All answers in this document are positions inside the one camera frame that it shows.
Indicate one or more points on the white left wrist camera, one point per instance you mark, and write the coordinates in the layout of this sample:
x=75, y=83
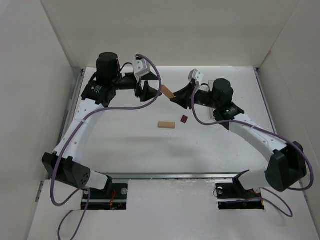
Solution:
x=140, y=68

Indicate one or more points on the clear plastic box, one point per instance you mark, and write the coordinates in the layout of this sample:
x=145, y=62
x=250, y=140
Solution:
x=211, y=110

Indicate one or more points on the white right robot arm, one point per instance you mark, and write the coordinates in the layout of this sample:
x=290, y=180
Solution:
x=286, y=163

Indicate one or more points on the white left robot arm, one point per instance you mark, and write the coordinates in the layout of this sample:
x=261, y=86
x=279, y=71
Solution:
x=64, y=164

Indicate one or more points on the red wedge wood block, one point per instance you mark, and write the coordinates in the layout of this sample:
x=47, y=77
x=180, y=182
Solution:
x=184, y=119

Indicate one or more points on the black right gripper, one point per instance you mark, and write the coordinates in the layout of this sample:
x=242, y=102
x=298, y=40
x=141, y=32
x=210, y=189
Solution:
x=190, y=97

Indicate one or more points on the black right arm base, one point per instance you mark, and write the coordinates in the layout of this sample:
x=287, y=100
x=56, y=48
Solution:
x=232, y=196

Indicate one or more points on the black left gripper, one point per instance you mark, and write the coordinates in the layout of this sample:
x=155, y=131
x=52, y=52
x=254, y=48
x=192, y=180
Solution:
x=137, y=88

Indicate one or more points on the aluminium table edge rail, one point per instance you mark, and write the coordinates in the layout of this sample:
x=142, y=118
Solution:
x=275, y=94

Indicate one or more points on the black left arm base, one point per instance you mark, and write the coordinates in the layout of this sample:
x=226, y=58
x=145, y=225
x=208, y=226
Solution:
x=115, y=200

